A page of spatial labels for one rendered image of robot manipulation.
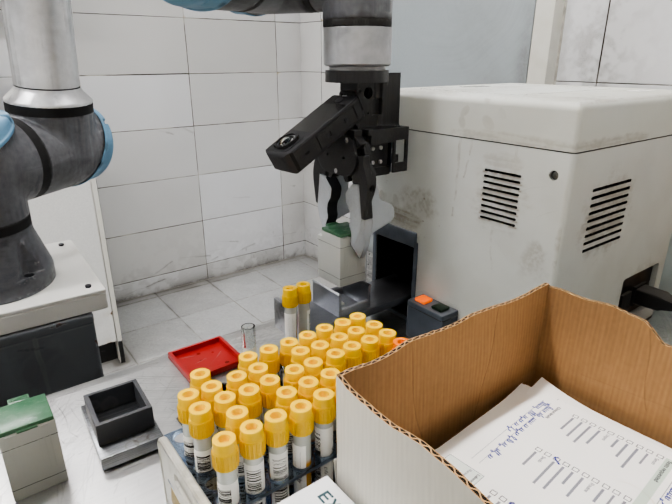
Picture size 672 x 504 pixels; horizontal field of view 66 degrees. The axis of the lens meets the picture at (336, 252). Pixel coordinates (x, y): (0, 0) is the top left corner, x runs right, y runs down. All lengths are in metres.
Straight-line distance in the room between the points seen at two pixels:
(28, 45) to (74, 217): 1.37
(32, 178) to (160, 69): 2.07
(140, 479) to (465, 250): 0.40
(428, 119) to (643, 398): 0.36
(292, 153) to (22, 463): 0.36
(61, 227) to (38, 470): 1.69
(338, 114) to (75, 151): 0.43
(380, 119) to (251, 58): 2.45
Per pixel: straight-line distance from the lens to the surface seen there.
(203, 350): 0.67
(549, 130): 0.54
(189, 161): 2.93
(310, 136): 0.55
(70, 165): 0.86
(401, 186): 0.67
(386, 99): 0.62
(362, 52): 0.58
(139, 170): 2.85
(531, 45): 2.06
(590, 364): 0.51
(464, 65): 2.23
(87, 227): 2.18
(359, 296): 0.67
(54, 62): 0.85
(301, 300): 0.55
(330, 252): 0.63
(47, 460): 0.52
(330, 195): 0.63
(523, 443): 0.45
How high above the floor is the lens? 1.21
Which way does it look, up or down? 20 degrees down
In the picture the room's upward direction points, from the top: straight up
